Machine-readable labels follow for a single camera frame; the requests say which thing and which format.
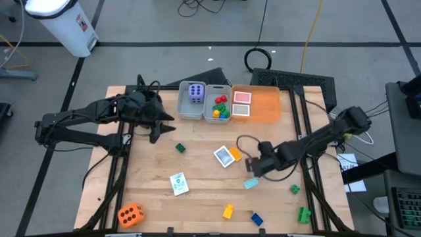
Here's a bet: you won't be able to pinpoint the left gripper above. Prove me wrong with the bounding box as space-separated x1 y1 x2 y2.
118 90 177 144

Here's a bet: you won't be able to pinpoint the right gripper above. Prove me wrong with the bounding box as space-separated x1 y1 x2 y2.
245 140 287 178

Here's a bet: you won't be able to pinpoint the mint toy brick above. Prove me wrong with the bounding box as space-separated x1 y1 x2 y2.
243 176 260 190

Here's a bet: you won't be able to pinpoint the purple foam dice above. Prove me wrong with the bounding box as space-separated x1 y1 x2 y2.
188 83 205 105

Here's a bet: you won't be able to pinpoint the red card deck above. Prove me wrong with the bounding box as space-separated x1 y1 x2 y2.
233 91 253 105

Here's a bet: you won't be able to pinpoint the orange foam dice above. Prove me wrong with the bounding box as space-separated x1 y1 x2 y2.
117 202 145 229

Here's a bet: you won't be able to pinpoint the grey plastic bin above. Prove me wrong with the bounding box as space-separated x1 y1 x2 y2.
177 80 207 120
203 84 233 124

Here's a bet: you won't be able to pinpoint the translucent orange tray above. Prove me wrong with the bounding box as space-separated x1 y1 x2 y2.
231 84 282 123

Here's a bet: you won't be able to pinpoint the white card green emblem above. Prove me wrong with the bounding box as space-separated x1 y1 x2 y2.
169 171 190 197

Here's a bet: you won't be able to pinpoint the black flat panel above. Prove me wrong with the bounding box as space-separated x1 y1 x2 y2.
167 67 231 87

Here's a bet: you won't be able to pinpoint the black perforated metal panel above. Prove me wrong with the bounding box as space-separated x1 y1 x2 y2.
249 68 337 113

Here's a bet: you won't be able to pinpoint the white paper sheet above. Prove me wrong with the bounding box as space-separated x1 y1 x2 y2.
336 153 367 194

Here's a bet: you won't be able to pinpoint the black desk foot bar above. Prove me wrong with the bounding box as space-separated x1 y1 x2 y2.
341 151 399 185

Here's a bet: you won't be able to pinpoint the white computer mouse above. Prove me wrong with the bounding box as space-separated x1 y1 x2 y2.
372 196 391 214

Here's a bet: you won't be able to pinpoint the grey desk with keyboard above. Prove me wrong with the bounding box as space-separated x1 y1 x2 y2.
384 169 421 237

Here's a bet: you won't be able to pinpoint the white trash bin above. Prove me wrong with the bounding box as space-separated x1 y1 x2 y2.
24 0 99 59

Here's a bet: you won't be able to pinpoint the backlit keyboard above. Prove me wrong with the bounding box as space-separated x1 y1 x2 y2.
391 186 421 230

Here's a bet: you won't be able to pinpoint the grey stand base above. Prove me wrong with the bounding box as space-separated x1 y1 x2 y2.
0 67 39 82

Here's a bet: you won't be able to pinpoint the black chair base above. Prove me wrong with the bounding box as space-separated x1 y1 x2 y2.
0 102 14 128

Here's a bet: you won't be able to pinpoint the black desk device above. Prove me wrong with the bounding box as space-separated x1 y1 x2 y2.
397 74 421 120

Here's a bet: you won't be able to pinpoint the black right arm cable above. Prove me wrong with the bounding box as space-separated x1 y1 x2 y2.
235 134 299 182

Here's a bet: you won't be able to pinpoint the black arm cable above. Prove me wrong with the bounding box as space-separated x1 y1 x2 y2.
131 74 164 99
235 134 299 182

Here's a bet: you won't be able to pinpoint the black aluminium table frame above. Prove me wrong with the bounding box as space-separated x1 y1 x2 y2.
78 84 350 236

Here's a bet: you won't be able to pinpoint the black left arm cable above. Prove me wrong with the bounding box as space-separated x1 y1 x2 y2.
131 74 164 99

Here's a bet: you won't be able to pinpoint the black coiled cable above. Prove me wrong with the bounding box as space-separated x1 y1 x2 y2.
243 0 273 74

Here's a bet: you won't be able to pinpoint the black floor cable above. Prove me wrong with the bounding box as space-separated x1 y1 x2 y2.
177 0 228 18

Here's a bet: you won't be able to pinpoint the yellow cable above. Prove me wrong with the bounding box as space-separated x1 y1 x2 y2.
299 0 325 74

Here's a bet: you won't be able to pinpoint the white floor cable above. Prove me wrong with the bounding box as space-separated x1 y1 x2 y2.
0 0 26 68

